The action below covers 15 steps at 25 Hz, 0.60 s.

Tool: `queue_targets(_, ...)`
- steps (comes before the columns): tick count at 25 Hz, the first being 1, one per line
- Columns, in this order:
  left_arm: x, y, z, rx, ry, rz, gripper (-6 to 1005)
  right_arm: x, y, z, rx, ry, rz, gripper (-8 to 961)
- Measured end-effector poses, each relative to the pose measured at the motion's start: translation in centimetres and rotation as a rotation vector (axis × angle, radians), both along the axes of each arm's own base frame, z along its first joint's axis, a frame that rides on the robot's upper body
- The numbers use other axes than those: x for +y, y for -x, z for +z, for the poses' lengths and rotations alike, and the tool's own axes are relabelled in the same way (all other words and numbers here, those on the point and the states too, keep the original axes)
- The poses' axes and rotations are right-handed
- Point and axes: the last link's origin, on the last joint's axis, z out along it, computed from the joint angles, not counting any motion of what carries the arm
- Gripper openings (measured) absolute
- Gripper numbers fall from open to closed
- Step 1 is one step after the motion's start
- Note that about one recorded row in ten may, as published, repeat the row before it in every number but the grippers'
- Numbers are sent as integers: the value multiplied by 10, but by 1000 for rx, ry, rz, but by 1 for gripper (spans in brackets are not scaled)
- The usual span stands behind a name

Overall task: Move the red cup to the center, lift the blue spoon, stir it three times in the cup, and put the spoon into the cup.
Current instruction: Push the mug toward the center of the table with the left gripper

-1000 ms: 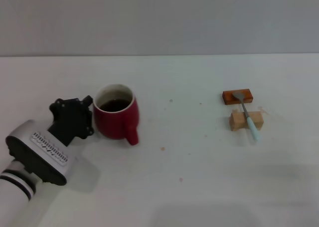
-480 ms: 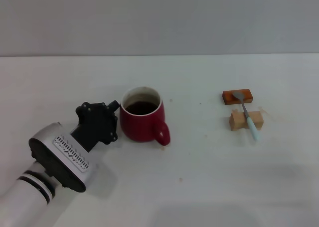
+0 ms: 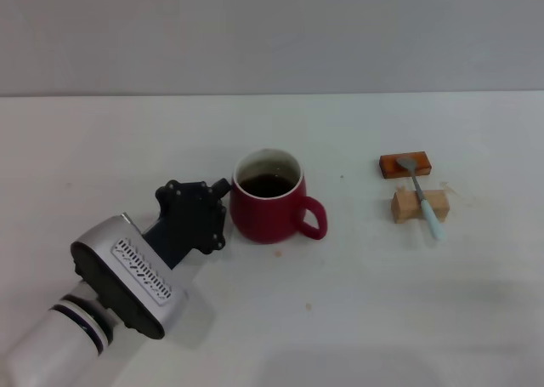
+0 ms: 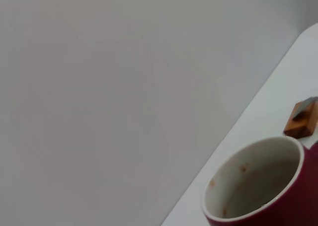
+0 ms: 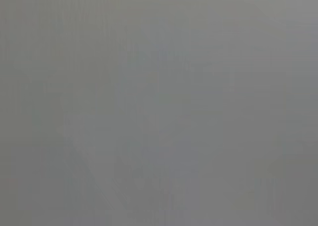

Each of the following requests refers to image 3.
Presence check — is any orange brown wooden block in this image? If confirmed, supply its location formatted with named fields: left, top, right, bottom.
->
left=378, top=151, right=434, bottom=179

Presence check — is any red ceramic mug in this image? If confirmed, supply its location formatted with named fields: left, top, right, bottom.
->
left=229, top=147, right=328, bottom=246

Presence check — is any blue handled metal spoon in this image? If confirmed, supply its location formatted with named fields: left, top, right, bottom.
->
left=395, top=156, right=445, bottom=241

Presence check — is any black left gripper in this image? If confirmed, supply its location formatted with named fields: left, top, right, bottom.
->
left=142, top=176, right=234, bottom=270

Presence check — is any dark coffee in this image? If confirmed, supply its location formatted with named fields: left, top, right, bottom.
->
left=236, top=172, right=298, bottom=199

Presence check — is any light notched wooden block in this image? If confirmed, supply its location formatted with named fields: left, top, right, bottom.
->
left=390, top=189, right=451, bottom=225

